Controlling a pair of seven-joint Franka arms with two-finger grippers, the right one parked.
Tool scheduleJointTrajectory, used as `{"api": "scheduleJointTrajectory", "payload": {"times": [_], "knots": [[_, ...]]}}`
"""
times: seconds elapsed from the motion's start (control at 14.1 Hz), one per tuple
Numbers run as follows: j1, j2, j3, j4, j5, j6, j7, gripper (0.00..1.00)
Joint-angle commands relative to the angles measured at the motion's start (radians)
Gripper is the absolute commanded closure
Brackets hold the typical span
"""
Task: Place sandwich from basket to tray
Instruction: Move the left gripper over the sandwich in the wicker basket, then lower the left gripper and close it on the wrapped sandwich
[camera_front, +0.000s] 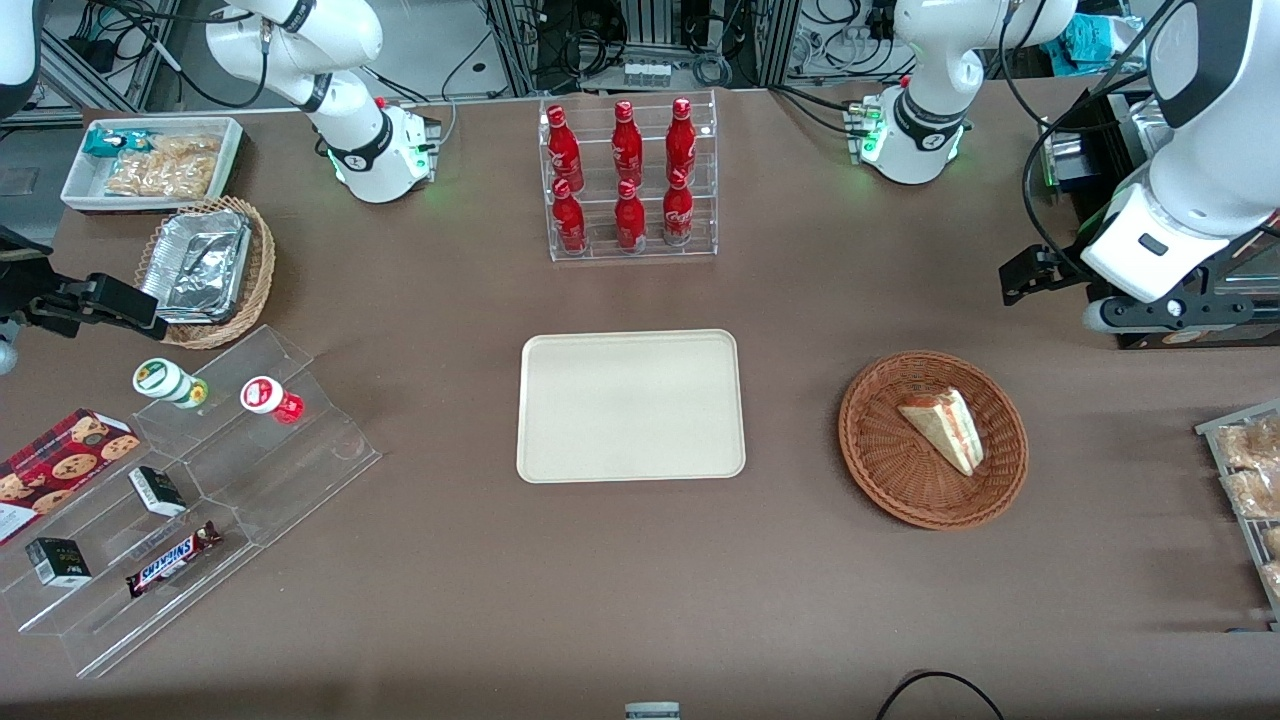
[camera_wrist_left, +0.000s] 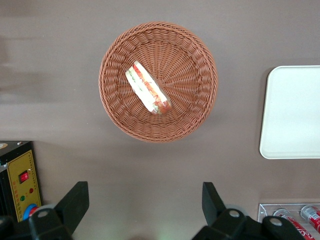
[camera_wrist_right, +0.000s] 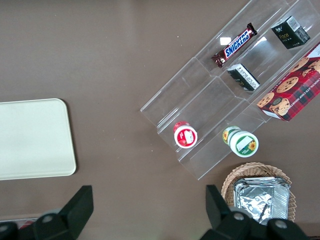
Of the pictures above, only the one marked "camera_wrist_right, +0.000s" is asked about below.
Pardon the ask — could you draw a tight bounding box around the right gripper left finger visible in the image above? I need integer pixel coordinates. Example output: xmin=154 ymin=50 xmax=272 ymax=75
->
xmin=0 ymin=185 xmax=94 ymax=240

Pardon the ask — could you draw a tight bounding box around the aluminium foil container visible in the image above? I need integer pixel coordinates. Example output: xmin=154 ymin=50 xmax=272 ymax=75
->
xmin=232 ymin=176 xmax=291 ymax=226

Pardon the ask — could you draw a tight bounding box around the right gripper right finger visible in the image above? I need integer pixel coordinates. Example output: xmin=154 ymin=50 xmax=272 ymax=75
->
xmin=199 ymin=184 xmax=311 ymax=240

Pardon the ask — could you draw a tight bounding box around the beige rectangular serving tray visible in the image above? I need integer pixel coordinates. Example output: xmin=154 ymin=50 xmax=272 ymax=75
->
xmin=0 ymin=97 xmax=77 ymax=181

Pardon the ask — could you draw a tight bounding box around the green sunflower yogurt cup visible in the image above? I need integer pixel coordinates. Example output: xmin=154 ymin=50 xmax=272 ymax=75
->
xmin=221 ymin=125 xmax=259 ymax=158

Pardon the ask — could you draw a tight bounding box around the light wicker basket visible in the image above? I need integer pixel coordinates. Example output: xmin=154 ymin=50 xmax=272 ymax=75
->
xmin=221 ymin=162 xmax=297 ymax=223

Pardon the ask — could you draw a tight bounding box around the Snickers chocolate bar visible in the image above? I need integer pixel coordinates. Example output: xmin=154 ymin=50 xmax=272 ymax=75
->
xmin=211 ymin=22 xmax=258 ymax=69

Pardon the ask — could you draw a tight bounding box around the small black carton box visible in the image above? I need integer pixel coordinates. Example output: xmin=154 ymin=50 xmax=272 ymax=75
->
xmin=271 ymin=15 xmax=311 ymax=50
xmin=226 ymin=63 xmax=261 ymax=92

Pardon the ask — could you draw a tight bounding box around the clear acrylic stepped shelf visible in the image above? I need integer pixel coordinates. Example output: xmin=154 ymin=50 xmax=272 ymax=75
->
xmin=139 ymin=0 xmax=320 ymax=181

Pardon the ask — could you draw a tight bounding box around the red lidded yogurt cup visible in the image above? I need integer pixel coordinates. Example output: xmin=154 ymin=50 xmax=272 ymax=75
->
xmin=172 ymin=120 xmax=199 ymax=149

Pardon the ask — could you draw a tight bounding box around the red tartan cookie box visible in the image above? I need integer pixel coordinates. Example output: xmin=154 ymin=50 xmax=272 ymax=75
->
xmin=256 ymin=41 xmax=320 ymax=123

